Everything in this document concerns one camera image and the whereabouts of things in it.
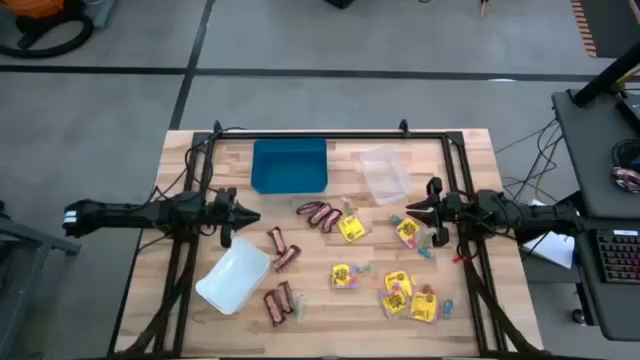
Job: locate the blue wrapped hard candy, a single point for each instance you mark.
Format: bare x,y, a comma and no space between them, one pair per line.
447,308

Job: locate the colourful candy bag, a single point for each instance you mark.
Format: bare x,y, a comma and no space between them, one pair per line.
627,179

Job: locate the black caster wheel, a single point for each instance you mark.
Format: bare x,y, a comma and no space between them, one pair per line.
578,316

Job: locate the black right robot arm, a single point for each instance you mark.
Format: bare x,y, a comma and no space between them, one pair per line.
530,220

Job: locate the black aluminium table frame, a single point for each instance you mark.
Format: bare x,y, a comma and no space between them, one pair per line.
350,135

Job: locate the brown PayDay candy bar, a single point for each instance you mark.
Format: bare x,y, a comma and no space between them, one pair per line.
287,258
274,308
320,214
286,297
277,240
310,207
331,220

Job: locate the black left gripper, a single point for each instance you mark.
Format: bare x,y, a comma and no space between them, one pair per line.
227,215

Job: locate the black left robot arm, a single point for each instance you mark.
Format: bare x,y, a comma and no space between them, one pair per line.
125,215

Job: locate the grey metal stand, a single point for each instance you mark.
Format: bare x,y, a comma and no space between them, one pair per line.
40,239

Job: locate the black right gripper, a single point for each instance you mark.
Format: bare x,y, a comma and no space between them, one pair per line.
447,210

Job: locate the dark grey desk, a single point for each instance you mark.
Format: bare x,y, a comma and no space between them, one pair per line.
615,310
585,150

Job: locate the teal hard candy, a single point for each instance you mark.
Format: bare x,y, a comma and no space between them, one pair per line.
426,253
396,219

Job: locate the green hard candy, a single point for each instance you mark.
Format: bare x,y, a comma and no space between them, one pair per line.
347,206
365,269
300,308
426,239

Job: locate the white paper sheet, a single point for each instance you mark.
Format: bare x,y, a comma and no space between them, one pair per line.
555,250

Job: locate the white plastic bin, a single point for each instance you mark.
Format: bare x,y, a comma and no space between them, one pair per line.
232,277

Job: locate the orange vacuum cleaner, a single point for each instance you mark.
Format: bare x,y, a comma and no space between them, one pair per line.
35,7

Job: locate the blue plastic bin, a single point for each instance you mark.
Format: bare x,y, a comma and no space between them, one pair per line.
290,167

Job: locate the black floor object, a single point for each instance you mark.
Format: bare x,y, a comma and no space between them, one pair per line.
340,3

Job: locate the black slanted pole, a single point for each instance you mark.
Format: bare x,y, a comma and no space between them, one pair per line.
605,80

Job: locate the grey floor box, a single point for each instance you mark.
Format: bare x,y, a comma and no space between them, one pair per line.
105,12

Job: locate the dark mat with striped edge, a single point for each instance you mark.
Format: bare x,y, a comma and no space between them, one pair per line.
615,30

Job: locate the clear plastic bin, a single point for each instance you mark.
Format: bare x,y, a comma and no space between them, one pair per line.
385,175

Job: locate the backlit black keyboard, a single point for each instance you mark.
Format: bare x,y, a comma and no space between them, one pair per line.
620,257

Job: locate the red hard candy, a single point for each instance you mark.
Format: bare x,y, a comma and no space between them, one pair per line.
427,289

